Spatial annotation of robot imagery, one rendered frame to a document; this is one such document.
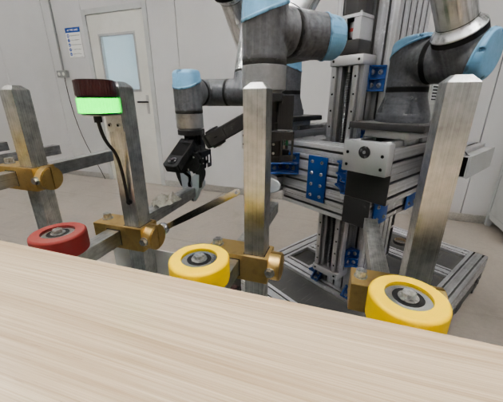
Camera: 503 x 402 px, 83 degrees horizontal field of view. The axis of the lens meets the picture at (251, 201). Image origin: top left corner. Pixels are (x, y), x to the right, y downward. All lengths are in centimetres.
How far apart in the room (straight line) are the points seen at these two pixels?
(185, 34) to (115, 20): 97
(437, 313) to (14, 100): 75
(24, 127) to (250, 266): 53
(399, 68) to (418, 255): 63
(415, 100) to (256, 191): 64
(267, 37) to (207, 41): 299
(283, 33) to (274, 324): 42
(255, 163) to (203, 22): 315
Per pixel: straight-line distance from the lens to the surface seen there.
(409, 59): 96
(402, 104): 96
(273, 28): 50
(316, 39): 55
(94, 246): 58
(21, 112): 74
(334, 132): 121
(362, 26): 119
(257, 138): 43
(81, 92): 51
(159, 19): 384
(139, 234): 59
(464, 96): 42
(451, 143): 43
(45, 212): 77
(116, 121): 55
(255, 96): 42
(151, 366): 28
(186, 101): 80
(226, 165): 344
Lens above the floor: 111
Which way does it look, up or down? 20 degrees down
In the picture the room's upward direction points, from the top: straight up
